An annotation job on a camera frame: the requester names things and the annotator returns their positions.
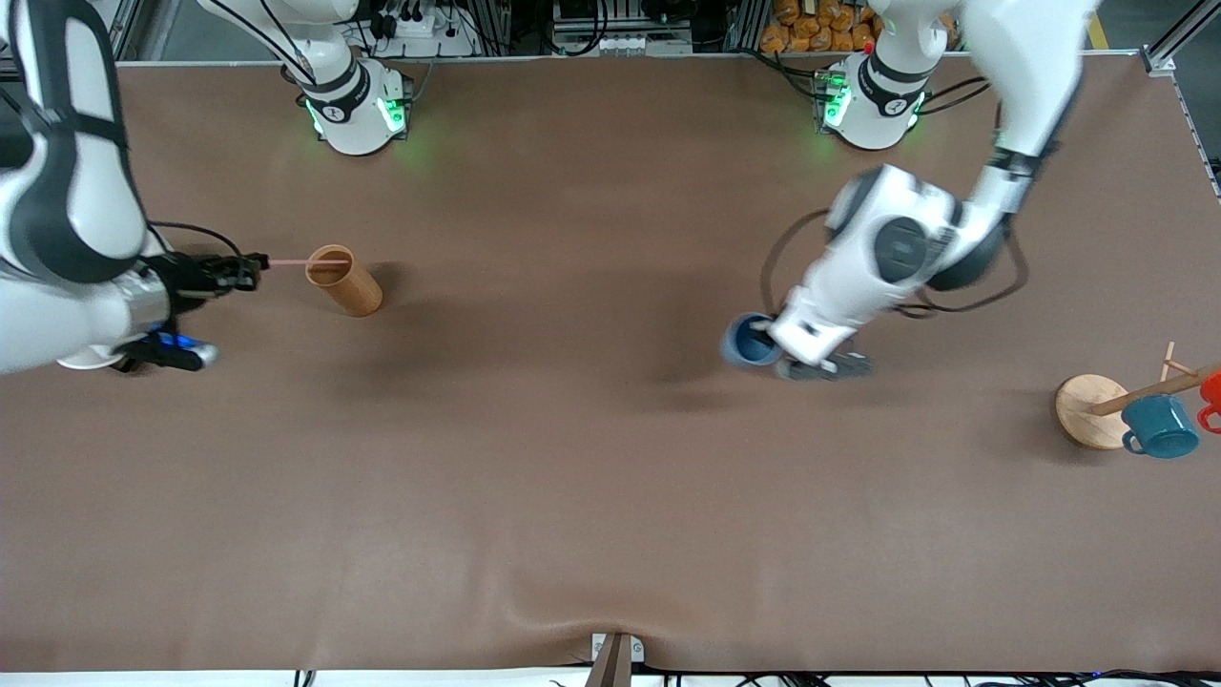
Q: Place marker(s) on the metal table edge bracket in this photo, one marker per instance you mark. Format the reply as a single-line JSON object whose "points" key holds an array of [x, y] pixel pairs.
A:
{"points": [[615, 658]]}

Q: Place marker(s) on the white cup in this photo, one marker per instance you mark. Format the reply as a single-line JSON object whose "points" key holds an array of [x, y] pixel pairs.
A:
{"points": [[91, 362]]}

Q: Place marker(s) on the orange snack bag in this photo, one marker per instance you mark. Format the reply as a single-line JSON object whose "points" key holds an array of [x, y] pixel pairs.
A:
{"points": [[820, 29]]}

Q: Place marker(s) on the teal enamel mug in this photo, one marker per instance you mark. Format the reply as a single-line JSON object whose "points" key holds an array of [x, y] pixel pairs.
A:
{"points": [[1159, 425]]}

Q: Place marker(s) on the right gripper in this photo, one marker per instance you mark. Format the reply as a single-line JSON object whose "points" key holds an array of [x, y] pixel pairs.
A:
{"points": [[194, 277]]}

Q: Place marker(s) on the pink chopstick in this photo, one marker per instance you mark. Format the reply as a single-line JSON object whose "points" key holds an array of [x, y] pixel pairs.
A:
{"points": [[305, 260]]}

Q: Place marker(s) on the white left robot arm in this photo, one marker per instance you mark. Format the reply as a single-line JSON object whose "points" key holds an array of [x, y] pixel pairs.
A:
{"points": [[897, 253]]}

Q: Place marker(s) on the brown cylindrical wooden holder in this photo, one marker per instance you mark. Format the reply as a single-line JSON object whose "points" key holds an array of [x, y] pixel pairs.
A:
{"points": [[355, 291]]}

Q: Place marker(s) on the white power strip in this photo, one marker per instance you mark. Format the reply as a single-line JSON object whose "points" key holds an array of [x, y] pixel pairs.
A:
{"points": [[424, 33]]}

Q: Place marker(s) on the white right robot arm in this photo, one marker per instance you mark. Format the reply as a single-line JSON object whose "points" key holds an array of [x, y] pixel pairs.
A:
{"points": [[67, 143]]}

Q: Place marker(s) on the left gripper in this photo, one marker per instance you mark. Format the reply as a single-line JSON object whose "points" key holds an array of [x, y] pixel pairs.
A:
{"points": [[759, 336]]}

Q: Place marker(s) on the light blue plastic cup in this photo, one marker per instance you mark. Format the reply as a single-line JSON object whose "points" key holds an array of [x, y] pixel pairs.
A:
{"points": [[749, 348]]}

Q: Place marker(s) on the wooden mug tree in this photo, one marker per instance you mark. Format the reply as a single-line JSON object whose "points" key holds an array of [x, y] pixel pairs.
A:
{"points": [[1087, 410]]}

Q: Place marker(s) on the orange mug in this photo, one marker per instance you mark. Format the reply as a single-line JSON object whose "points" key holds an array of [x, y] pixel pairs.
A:
{"points": [[1213, 391]]}

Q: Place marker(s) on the aluminium frame post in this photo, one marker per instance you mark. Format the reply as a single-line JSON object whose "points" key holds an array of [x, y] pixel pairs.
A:
{"points": [[1178, 43]]}

